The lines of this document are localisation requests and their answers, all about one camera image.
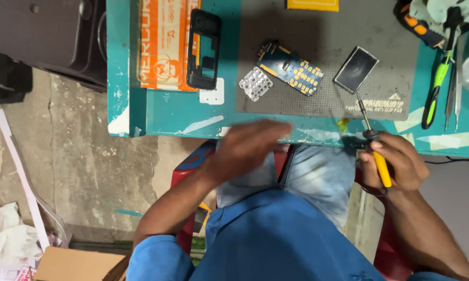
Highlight red plastic chair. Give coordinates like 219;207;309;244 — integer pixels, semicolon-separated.
170;140;415;281

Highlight grey anti-slip work mat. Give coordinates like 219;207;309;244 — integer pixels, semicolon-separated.
236;0;421;121

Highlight yellow handled soldering iron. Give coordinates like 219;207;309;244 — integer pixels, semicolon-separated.
356;93;392;189

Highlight white cloth rag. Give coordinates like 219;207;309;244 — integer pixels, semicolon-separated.
409;0;469;40

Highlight white paper strip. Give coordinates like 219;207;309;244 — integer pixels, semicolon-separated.
0;108;51;252

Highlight orange and white packet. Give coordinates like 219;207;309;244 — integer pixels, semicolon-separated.
137;0;201;92

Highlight black cable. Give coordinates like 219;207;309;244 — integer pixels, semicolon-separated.
424;156;469;164

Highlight orange and black screwdriver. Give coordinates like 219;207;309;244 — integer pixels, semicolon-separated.
395;1;447;49

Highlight crumpled white paper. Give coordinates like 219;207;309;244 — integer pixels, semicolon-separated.
0;202;44;270

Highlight small phone display screen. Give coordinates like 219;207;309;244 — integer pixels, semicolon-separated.
333;46;379;94

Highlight silver tweezers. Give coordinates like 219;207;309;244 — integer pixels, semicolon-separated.
445;35;466;132

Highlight yellow box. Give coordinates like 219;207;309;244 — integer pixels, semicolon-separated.
286;0;340;12

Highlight person's left hand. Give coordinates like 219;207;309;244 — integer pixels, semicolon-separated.
206;120;294;186

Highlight clear rubber keypad membrane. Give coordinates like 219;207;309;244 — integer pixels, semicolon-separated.
239;66;274;102

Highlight brown cardboard box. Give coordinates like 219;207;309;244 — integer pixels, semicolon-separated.
35;246;128;281

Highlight blue phone circuit board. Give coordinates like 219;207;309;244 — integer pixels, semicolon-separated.
257;41;324;97

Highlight black phone housing frame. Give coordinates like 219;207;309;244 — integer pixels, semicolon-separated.
186;9;222;91

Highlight green handled pliers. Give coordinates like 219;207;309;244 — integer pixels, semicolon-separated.
421;8;463;130

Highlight white plastic keypad piece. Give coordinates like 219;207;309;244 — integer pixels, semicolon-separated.
199;78;225;105

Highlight teal wooden table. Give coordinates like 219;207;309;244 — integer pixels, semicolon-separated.
106;0;469;159

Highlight person's right hand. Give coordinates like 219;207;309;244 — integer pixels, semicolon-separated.
359;131;430;196

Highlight dark grey plastic case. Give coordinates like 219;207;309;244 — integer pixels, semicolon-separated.
0;0;108;93

